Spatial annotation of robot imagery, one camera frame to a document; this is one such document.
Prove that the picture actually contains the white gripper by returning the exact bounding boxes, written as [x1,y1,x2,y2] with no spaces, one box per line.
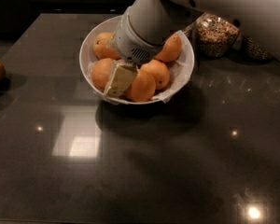
[104,9,161,98]

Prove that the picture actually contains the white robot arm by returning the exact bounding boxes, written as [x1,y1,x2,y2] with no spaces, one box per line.
[105,0,280,97]

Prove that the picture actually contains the white paper bowl liner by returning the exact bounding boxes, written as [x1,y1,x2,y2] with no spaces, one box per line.
[87,31,194,105]

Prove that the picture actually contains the white bowl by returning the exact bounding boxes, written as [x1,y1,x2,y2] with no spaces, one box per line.
[78,15,196,105]

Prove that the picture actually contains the left glass jar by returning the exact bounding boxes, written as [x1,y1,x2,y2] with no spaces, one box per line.
[182,22,196,39]

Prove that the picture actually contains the middle glass jar of grains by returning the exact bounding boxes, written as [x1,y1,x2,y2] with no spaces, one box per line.
[196,13,240,58]

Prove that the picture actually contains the glass jar of grains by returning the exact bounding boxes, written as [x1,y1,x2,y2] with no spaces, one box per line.
[241,34,273,62]
[196,13,240,58]

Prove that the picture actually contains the right glass jar of grains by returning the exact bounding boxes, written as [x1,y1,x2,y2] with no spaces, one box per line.
[241,34,273,62]

